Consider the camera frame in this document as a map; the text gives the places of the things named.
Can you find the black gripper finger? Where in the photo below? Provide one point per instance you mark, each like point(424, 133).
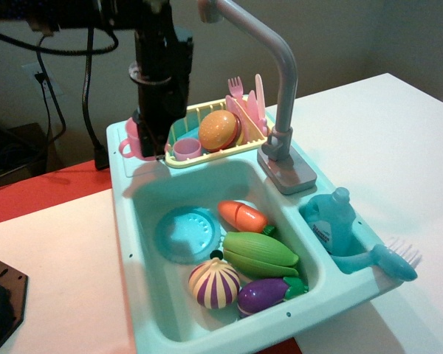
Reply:
point(153, 138)

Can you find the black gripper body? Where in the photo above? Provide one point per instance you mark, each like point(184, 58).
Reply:
point(161, 102)

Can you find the pink toy cup with handle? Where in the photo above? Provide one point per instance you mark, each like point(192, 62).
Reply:
point(130, 146)

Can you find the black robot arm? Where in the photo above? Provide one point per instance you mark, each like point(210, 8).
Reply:
point(161, 70)

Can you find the small purple toy cup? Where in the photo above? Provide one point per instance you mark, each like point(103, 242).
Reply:
point(187, 148)

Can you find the teal toy sink unit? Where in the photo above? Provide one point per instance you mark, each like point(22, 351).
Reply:
point(165, 317)

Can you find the yellow dish rack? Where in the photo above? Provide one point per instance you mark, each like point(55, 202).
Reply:
point(188, 127)

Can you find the toy hamburger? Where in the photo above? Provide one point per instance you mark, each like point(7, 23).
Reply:
point(220, 130)

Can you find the pink toy fork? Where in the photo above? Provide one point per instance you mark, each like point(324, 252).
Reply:
point(236, 88)

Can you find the pink toy knife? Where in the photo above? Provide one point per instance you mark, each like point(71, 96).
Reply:
point(260, 98)

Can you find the pink toy plate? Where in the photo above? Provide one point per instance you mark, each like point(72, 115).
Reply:
point(234, 107)

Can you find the blue toy plate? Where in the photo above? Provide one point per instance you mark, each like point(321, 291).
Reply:
point(187, 235)

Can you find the orange toy carrot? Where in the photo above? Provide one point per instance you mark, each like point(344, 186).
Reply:
point(245, 218)

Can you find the grey toy faucet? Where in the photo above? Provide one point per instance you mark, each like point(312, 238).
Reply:
point(281, 162)

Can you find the red mat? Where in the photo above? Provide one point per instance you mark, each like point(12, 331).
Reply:
point(51, 189)

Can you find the green toy corn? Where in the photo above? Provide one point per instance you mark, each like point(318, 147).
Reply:
point(259, 255)

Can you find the striped toy onion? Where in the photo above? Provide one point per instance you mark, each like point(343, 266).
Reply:
point(214, 284)

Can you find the purple toy eggplant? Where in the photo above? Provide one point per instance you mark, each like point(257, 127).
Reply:
point(261, 294)

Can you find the blue toy detergent bottle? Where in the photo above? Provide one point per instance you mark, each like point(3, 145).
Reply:
point(330, 217)

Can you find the blue toy dish brush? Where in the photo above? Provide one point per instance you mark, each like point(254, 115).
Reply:
point(397, 259)

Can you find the white wall outlet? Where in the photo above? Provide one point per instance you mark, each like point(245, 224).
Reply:
point(36, 76)

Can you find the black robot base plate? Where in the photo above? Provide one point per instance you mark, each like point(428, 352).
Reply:
point(13, 297)

